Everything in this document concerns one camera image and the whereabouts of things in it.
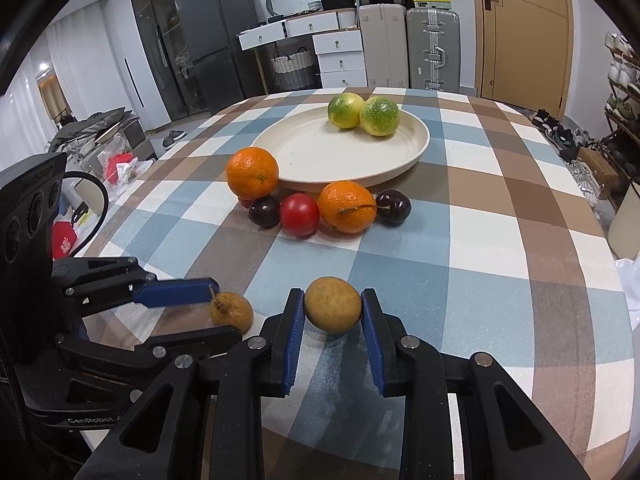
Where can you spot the dark purple plum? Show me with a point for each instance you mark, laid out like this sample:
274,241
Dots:
393,207
264,211

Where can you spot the white drawer desk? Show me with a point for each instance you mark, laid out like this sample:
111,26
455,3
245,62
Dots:
340,55

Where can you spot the checked tablecloth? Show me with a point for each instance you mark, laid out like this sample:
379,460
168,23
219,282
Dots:
475,240

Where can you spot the white bin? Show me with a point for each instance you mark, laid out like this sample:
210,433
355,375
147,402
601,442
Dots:
627,225

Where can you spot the grey refrigerator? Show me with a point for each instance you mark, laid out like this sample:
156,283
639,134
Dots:
210,35

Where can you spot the white plastic bag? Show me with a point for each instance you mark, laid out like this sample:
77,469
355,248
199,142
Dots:
631,295

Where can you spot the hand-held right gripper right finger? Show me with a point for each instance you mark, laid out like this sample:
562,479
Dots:
372,340

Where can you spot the woven basket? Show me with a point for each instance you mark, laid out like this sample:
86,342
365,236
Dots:
294,72

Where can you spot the grey slippers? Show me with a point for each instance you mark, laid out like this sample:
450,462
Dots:
174,138

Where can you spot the wooden door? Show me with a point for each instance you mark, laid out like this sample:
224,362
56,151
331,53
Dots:
525,35

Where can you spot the silver suitcase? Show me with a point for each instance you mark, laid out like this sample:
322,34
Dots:
432,50

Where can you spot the yellow black box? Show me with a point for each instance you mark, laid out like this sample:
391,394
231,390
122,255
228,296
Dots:
427,1

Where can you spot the small white basket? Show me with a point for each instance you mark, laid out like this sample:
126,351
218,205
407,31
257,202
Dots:
313,6

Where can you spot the white wardrobe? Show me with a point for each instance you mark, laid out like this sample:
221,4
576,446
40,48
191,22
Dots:
125,60

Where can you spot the red tomato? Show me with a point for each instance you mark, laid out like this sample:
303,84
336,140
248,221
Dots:
299,215
244,202

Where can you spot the brown longan with stem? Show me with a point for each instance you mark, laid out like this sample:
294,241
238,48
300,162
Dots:
231,312

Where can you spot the dark glass cabinet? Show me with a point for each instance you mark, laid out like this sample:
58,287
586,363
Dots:
155,35

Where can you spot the cardboard box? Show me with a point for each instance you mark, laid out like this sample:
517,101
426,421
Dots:
597,172

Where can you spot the orange mandarin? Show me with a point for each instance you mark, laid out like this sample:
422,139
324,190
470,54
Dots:
347,206
252,172

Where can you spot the green yellow lemon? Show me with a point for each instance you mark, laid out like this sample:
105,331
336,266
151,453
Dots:
380,116
345,110

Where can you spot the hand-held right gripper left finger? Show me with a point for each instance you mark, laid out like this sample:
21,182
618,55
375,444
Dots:
292,340

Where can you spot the red bag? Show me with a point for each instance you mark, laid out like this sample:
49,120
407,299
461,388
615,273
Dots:
120,167

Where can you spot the shoe rack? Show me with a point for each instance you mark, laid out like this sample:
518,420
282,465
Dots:
622,95

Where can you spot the beige suitcase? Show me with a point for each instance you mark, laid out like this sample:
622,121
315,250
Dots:
384,45

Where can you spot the grey jacket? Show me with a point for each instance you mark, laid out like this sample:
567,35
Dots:
95,125

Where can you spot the cream round plate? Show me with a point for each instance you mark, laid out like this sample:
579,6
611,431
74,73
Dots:
310,150

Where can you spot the pile of shoes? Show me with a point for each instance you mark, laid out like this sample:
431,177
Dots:
565,140

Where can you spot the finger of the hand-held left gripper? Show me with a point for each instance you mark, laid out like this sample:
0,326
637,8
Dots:
175,292
200,339

